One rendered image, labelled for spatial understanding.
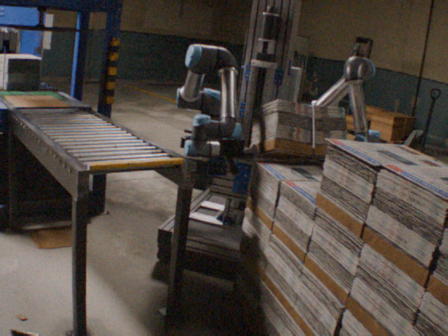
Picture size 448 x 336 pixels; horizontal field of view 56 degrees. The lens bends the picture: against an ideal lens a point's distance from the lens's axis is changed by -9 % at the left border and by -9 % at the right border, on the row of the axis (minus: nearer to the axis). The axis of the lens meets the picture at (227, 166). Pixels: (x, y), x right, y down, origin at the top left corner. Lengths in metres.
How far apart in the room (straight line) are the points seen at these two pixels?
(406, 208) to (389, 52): 8.24
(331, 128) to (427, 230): 1.08
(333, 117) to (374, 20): 7.60
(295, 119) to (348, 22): 8.09
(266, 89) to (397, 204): 1.52
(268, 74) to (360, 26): 7.36
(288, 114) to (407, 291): 1.09
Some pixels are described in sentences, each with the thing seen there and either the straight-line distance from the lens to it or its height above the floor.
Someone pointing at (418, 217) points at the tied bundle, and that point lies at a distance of 1.21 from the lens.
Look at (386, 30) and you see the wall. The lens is 9.50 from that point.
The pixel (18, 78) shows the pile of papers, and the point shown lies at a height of 0.89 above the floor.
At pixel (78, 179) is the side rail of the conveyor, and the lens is 1.78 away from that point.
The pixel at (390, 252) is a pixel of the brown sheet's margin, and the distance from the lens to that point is 1.28.
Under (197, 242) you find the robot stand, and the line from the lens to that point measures 2.68.
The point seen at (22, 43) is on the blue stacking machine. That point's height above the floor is 1.10.
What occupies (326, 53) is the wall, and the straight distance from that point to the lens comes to 10.35.
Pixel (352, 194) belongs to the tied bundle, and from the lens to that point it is 1.43.
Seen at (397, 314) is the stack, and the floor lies 0.72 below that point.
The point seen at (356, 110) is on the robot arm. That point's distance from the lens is 2.36.
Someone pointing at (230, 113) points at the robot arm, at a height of 1.02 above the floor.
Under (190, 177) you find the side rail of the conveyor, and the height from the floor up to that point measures 0.74.
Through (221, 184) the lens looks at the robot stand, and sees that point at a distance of 2.65.
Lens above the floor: 1.33
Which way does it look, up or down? 15 degrees down
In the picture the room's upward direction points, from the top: 8 degrees clockwise
